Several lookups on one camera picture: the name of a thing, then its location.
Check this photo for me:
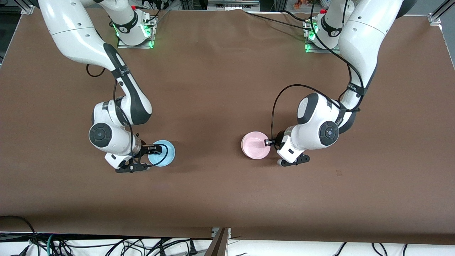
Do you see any light blue bowl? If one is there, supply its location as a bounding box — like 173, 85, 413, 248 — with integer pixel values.
148, 140, 176, 167

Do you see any pink bowl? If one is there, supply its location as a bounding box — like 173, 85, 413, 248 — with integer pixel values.
241, 131, 272, 160

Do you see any brown table cover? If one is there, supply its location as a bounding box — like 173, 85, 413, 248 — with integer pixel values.
0, 7, 455, 246

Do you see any grey power strip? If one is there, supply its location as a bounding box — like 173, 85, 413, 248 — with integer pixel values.
208, 0, 260, 12

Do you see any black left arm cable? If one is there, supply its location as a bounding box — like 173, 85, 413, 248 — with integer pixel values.
271, 0, 367, 143

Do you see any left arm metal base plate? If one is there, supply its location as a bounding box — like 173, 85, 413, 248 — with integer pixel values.
303, 18, 343, 54

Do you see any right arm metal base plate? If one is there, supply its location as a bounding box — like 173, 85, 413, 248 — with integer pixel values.
117, 14, 157, 49

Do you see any long black table cable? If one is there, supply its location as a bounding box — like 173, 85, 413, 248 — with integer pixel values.
244, 11, 314, 30

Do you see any black looped floor cable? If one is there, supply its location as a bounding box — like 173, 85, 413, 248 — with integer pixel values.
0, 215, 40, 256

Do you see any aluminium frame corner profile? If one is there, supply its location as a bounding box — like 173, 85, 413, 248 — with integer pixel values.
428, 0, 455, 26
20, 0, 36, 15

